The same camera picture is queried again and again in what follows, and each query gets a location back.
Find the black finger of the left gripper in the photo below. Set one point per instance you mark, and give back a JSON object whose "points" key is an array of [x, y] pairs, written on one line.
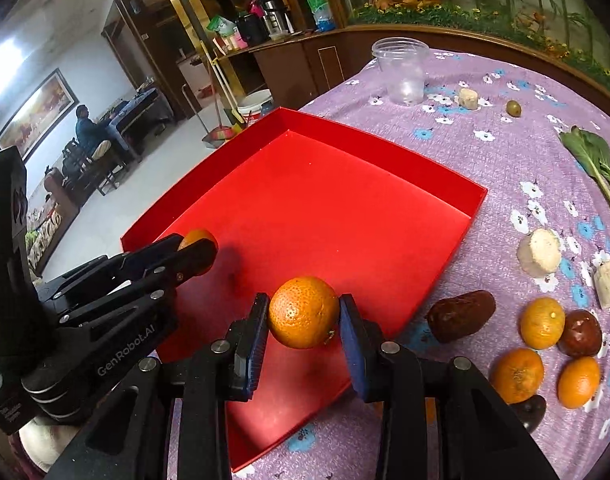
{"points": [[133, 266]]}

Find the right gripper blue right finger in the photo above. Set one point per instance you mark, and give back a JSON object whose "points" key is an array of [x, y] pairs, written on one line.
{"points": [[361, 345]]}

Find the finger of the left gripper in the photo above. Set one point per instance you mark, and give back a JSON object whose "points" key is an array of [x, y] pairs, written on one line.
{"points": [[164, 265]]}

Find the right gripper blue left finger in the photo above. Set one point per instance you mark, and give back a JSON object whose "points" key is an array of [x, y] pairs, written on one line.
{"points": [[249, 338]]}

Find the orange mandarin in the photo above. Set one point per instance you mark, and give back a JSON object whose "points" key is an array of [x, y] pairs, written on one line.
{"points": [[517, 375], [578, 382], [303, 312], [542, 323]]}

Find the dark red jujube date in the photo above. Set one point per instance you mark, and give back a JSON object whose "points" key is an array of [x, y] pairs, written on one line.
{"points": [[454, 318]]}

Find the round white banana chunk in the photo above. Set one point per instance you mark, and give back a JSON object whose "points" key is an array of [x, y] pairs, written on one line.
{"points": [[539, 253]]}

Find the round red jujube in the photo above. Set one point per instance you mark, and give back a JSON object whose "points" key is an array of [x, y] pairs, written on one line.
{"points": [[582, 335]]}

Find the dark plum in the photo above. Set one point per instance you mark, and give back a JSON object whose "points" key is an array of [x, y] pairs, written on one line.
{"points": [[530, 412]]}

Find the wooden chair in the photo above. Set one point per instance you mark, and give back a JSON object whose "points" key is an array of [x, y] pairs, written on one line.
{"points": [[81, 169]]}

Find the red shallow tray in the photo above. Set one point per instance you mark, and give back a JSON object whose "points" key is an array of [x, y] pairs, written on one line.
{"points": [[299, 195]]}

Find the seated person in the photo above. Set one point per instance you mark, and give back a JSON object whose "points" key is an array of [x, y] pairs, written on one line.
{"points": [[92, 137]]}

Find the blue covered desk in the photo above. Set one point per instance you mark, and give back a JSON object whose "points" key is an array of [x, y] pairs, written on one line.
{"points": [[148, 112]]}

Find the framed landscape painting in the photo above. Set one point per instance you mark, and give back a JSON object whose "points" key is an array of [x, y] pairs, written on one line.
{"points": [[52, 100]]}

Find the purple floral tablecloth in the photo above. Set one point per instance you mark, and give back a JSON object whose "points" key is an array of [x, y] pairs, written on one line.
{"points": [[532, 182]]}

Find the red broom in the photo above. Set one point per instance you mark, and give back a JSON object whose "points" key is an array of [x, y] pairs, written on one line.
{"points": [[214, 115]]}

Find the white plastic bucket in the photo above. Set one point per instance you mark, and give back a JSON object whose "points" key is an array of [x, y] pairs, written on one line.
{"points": [[255, 106]]}

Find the small pale banana piece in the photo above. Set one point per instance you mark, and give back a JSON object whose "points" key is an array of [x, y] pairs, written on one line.
{"points": [[468, 98]]}

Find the green olive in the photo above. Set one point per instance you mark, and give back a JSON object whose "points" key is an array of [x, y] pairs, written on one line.
{"points": [[513, 108]]}

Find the clear plastic cup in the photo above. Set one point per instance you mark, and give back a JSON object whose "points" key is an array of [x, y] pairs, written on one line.
{"points": [[401, 61]]}

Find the dark thermos flask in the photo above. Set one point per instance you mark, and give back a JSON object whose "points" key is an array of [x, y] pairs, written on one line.
{"points": [[276, 19]]}

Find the green bok choy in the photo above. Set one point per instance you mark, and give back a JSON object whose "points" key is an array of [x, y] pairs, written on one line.
{"points": [[591, 152]]}

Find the green label water bottle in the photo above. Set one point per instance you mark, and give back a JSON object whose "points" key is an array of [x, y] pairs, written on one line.
{"points": [[321, 12]]}

